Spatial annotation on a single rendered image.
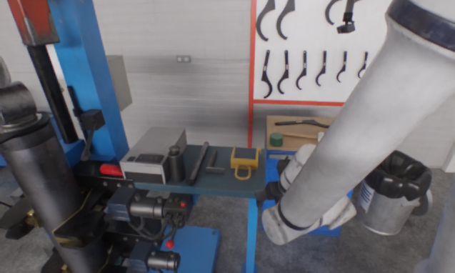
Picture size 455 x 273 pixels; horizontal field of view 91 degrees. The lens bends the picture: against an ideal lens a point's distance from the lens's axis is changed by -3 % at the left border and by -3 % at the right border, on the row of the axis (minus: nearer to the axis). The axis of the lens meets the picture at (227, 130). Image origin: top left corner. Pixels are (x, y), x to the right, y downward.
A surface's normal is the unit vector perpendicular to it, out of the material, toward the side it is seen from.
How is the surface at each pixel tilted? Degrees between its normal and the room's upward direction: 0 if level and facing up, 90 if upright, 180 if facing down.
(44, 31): 90
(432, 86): 106
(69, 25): 90
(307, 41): 90
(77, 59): 90
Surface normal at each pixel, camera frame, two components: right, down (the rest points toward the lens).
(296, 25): -0.14, 0.48
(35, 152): 0.73, 0.32
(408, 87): -0.61, 0.53
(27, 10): 0.87, 0.22
